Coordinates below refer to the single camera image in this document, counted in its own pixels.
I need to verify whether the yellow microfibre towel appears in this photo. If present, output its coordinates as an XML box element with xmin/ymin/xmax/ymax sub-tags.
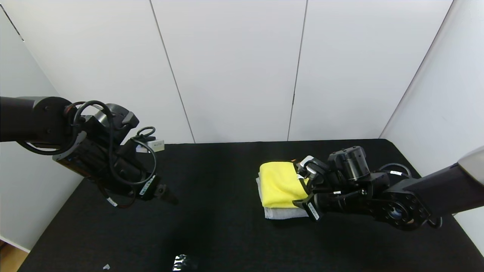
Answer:
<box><xmin>259</xmin><ymin>161</ymin><xmax>315</xmax><ymax>209</ymax></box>

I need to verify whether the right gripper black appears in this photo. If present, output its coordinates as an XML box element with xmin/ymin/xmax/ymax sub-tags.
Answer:
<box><xmin>292</xmin><ymin>192</ymin><xmax>341</xmax><ymax>222</ymax></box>

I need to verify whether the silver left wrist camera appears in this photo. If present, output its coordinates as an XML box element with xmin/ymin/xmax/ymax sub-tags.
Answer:
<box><xmin>135</xmin><ymin>139</ymin><xmax>166</xmax><ymax>154</ymax></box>

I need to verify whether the grey towel with orange stripe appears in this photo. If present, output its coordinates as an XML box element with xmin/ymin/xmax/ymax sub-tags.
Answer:
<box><xmin>256</xmin><ymin>173</ymin><xmax>311</xmax><ymax>220</ymax></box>

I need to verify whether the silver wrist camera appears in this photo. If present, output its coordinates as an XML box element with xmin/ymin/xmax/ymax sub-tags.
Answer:
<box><xmin>297</xmin><ymin>155</ymin><xmax>330</xmax><ymax>182</ymax></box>
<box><xmin>135</xmin><ymin>139</ymin><xmax>166</xmax><ymax>154</ymax></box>

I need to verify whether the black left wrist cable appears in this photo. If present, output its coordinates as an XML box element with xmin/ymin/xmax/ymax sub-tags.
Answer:
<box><xmin>17</xmin><ymin>100</ymin><xmax>158</xmax><ymax>209</ymax></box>

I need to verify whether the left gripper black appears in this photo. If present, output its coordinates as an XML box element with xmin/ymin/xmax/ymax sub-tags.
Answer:
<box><xmin>115</xmin><ymin>157</ymin><xmax>179</xmax><ymax>206</ymax></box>

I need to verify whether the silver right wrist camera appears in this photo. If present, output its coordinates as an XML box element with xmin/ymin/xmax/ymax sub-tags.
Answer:
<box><xmin>297</xmin><ymin>155</ymin><xmax>330</xmax><ymax>182</ymax></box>

